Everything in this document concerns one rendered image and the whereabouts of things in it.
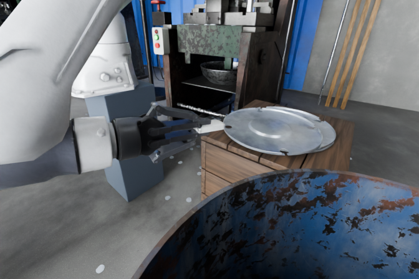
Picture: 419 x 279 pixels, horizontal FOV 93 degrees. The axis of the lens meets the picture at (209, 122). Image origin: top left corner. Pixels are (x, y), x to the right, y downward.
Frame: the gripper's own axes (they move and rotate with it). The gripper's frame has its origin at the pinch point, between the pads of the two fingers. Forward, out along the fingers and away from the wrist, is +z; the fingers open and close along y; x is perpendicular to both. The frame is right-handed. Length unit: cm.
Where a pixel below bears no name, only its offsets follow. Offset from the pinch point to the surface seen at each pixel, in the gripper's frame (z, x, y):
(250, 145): 11.6, -3.8, -5.5
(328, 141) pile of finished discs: 32.5, -13.2, -3.5
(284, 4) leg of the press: 86, 57, 44
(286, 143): 20.3, -8.2, -4.3
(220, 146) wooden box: 8.2, 4.1, -9.4
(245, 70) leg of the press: 42, 34, 8
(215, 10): 40, 61, 33
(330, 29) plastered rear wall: 180, 73, 43
